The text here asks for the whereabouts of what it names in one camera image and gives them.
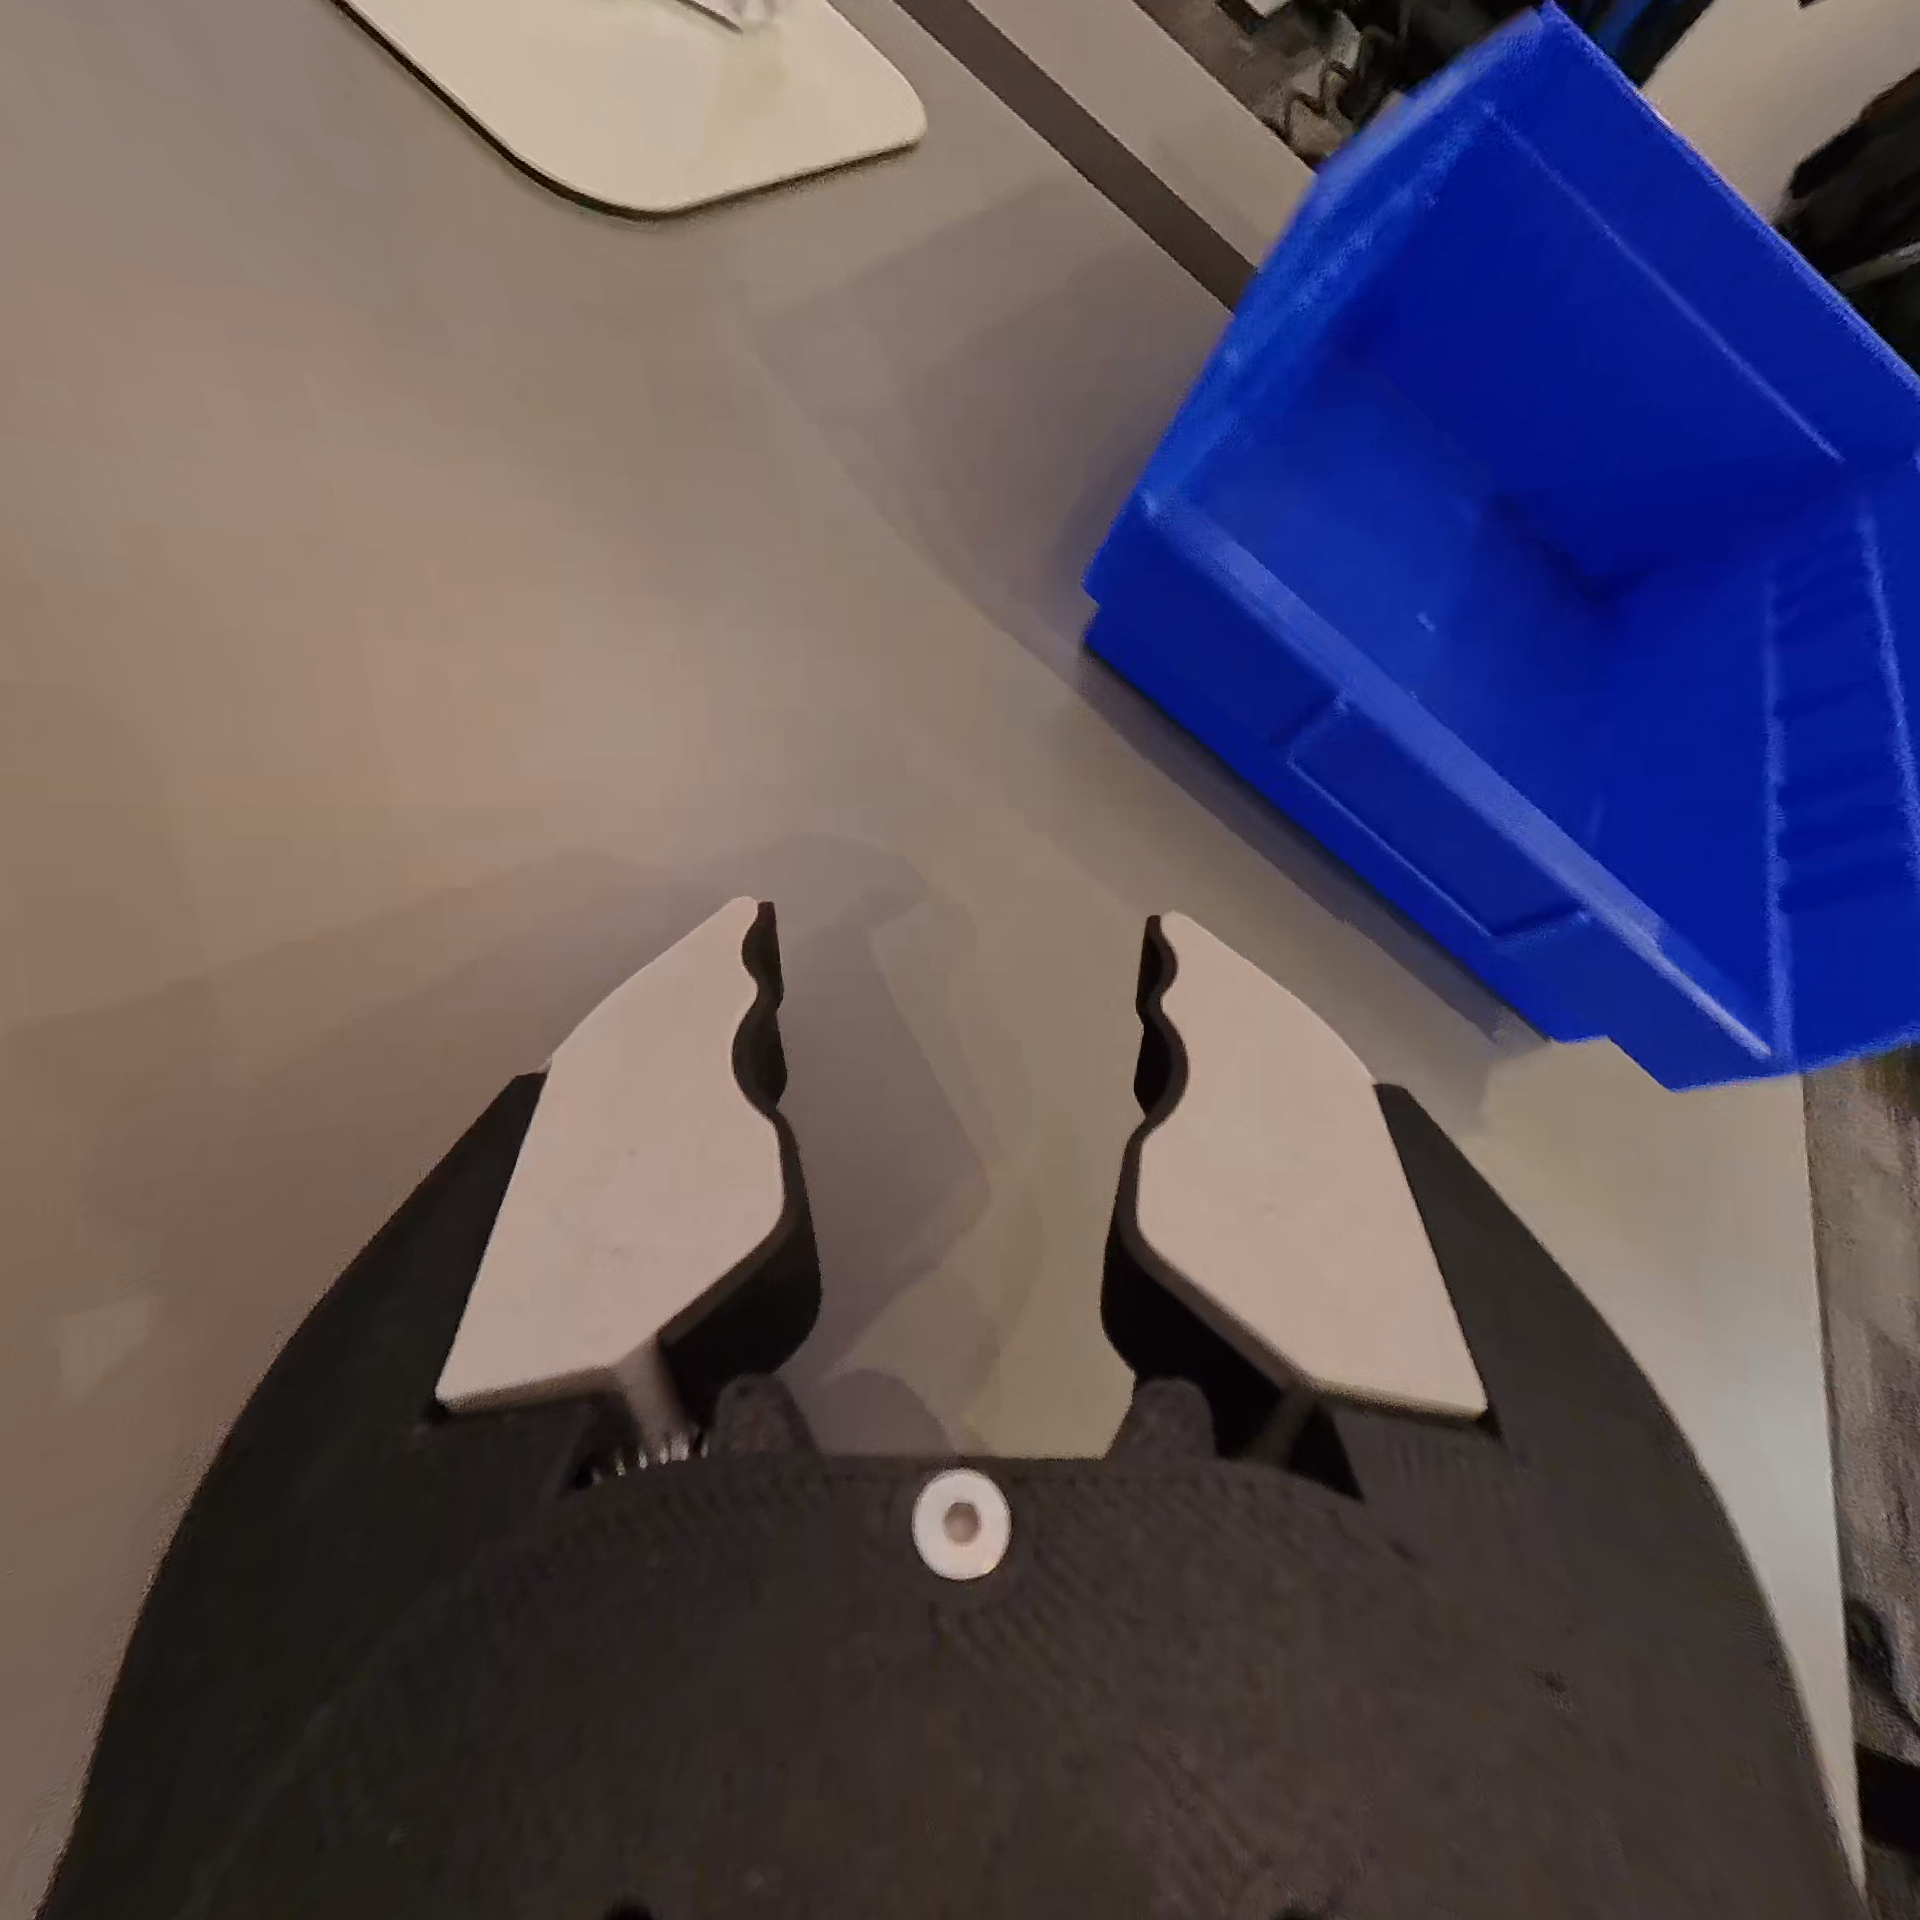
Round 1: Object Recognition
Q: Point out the deep blue plastic bin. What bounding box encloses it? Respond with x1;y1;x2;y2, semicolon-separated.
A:
1083;0;1920;1093

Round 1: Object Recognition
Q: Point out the black jacket draped chair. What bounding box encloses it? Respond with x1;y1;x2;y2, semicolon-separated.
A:
1779;97;1920;368

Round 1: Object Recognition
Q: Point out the black office chair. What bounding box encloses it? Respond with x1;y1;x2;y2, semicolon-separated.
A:
1228;0;1462;164

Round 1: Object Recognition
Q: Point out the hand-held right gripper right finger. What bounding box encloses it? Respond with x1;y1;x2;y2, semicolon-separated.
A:
1102;910;1492;1468

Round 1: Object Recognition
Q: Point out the white document stand wooden board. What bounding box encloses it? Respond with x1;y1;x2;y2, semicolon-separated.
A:
335;0;925;223

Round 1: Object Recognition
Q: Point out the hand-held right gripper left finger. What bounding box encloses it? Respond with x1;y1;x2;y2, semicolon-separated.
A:
432;894;822;1468

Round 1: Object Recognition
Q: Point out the grey desk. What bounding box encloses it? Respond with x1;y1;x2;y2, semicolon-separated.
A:
0;0;1862;1920

